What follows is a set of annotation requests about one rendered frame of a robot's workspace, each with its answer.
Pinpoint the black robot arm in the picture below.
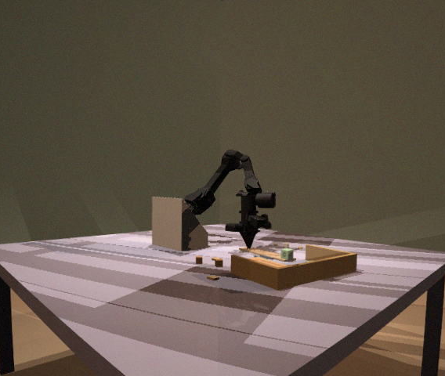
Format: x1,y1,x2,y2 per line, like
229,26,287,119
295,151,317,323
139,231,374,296
184,150,276,228

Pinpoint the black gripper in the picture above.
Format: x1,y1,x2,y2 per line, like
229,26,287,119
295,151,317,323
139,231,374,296
226,208,272,249

